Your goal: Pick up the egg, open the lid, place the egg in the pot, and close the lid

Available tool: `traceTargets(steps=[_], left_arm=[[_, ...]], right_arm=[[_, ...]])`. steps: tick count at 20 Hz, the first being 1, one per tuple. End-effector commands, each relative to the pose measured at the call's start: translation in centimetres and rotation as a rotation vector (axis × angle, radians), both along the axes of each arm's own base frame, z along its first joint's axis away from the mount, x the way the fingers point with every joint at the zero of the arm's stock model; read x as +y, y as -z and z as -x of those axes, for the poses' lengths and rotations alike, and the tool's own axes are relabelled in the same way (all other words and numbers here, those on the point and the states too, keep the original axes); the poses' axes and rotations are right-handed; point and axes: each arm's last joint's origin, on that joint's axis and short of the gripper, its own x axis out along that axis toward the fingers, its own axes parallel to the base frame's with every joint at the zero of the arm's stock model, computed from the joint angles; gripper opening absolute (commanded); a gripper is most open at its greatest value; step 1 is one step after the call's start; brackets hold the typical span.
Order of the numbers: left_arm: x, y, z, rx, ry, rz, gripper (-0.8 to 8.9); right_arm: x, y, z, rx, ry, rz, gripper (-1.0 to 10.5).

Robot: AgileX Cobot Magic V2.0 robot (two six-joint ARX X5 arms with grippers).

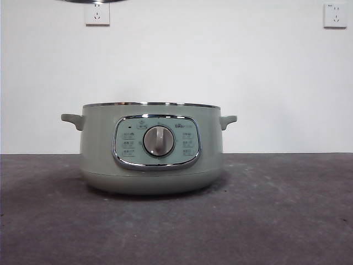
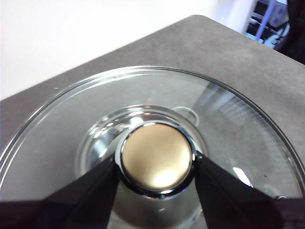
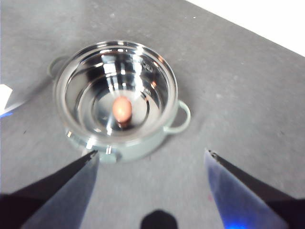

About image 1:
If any glass lid with green knob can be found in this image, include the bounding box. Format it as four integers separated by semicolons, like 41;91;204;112
54;0;125;5

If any sage green electric pot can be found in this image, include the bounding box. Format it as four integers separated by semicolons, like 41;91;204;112
60;102;238;196

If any white wall socket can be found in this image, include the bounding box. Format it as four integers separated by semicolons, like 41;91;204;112
85;2;110;27
323;3;348;29

